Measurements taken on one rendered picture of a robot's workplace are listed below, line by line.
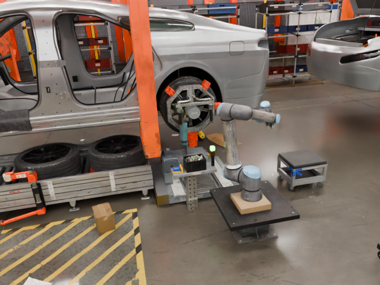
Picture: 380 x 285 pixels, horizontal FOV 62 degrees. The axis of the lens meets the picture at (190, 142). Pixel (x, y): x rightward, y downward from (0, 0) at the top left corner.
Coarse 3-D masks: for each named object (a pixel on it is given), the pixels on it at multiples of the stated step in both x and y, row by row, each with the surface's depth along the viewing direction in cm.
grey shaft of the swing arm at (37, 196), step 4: (32, 172) 302; (32, 184) 306; (36, 184) 308; (40, 184) 312; (32, 188) 307; (36, 188) 308; (40, 188) 314; (36, 192) 309; (40, 192) 315; (36, 196) 311; (40, 196) 317; (36, 200) 317; (40, 200) 315; (44, 200) 319; (36, 204) 314; (40, 204) 315; (44, 204) 321; (40, 208) 316
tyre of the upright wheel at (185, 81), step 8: (176, 80) 357; (184, 80) 351; (192, 80) 353; (200, 80) 356; (176, 88) 352; (208, 88) 360; (160, 96) 370; (168, 96) 353; (160, 104) 363; (160, 112) 378; (176, 128) 370
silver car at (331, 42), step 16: (368, 16) 529; (320, 32) 549; (336, 32) 559; (352, 32) 532; (368, 32) 566; (320, 48) 488; (336, 48) 457; (352, 48) 436; (368, 48) 420; (320, 64) 489; (336, 64) 455; (352, 64) 434; (368, 64) 421; (336, 80) 467; (352, 80) 443; (368, 80) 429
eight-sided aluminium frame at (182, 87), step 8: (184, 88) 347; (192, 88) 347; (200, 88) 349; (176, 96) 347; (168, 104) 348; (168, 112) 351; (168, 120) 357; (208, 120) 366; (192, 128) 366; (200, 128) 367
